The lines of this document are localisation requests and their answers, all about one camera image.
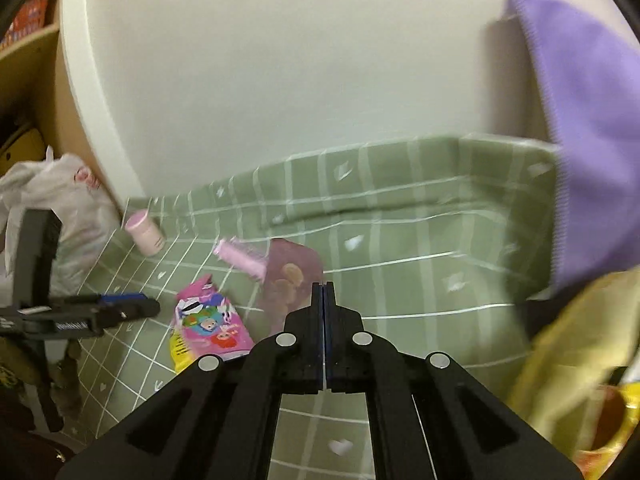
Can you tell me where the purple pillow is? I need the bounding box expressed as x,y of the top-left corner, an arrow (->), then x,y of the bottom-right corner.
502,0 -> 640,296

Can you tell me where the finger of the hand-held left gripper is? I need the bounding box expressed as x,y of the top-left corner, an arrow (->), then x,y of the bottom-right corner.
92,299 -> 162,335
50,292 -> 151,308

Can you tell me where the pink lidded bottle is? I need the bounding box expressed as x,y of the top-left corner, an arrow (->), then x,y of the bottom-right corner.
124,210 -> 167,257

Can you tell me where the purple brown snack packet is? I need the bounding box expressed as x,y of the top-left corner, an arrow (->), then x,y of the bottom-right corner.
255,238 -> 323,338

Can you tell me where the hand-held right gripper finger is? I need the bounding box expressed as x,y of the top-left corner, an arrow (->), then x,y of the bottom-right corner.
55,282 -> 326,480
325,282 -> 583,480

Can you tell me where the wooden shelf unit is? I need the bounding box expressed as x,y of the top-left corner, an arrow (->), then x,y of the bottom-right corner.
0,22 -> 126,201

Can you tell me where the red printed box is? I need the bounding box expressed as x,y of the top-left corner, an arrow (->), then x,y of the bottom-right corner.
0,0 -> 56,46

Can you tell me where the white plastic bag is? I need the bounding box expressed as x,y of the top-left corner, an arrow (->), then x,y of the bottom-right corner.
0,146 -> 123,298

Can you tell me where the pink cartoon snack packet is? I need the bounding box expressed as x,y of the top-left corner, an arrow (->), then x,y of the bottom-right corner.
170,274 -> 256,373

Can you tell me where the small pink bottle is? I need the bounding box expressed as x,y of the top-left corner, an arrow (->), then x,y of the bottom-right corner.
213,238 -> 268,283

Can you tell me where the yellow plastic bag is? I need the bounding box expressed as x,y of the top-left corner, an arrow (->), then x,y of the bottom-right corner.
505,267 -> 640,480

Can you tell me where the green checked bedsheet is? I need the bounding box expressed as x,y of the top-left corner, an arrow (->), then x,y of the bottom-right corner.
65,132 -> 566,480

